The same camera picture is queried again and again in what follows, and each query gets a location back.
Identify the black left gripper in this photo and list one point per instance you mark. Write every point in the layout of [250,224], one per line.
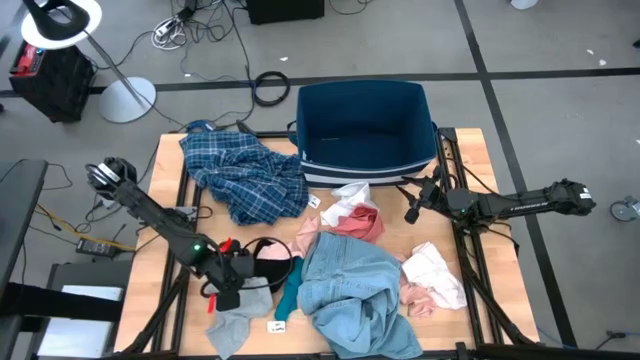
[235,272]

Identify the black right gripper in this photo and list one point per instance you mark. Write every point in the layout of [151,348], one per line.
[431,196]

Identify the grey garment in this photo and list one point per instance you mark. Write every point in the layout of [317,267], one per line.
[235,325]

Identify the black garment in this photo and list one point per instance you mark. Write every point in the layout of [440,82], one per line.
[272,270]

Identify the teal fleece garment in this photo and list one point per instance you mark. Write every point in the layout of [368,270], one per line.
[289,295]

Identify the pale pink white garment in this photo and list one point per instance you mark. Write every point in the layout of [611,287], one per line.
[430,275]

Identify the light pink garment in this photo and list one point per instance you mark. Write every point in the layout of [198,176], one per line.
[305,237]

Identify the dusty pink garment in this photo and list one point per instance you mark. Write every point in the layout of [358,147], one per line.
[417,302]

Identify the light blue denim jeans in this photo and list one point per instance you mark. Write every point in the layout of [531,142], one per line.
[350,285]

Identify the blue plaid shirt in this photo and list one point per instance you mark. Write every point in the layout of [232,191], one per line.
[240,175]

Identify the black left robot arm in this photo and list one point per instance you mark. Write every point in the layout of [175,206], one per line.
[150,210]

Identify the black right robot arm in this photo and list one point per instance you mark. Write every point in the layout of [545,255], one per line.
[525,202]

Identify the white paper tag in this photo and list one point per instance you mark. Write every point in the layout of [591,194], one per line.
[276,327]

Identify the navy white striped fabric bin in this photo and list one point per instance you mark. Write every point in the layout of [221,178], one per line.
[360,115]

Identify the black power adapter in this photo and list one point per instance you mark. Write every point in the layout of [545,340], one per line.
[95,247]

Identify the grey framed white panel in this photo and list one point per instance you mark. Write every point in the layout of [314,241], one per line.
[80,340]

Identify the grey power brick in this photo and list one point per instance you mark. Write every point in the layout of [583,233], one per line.
[106,203]

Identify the grey caster wheel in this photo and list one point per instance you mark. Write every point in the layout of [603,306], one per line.
[622,210]

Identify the white round base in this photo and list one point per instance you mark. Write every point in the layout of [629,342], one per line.
[524,3]

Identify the white floor lamp black head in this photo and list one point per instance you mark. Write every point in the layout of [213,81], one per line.
[127,100]

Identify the black box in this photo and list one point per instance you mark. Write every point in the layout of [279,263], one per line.
[285,10]

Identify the black desk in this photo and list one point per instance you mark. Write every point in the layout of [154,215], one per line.
[20,210]

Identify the black crate with red lid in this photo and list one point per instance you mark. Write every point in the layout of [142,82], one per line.
[55,85]

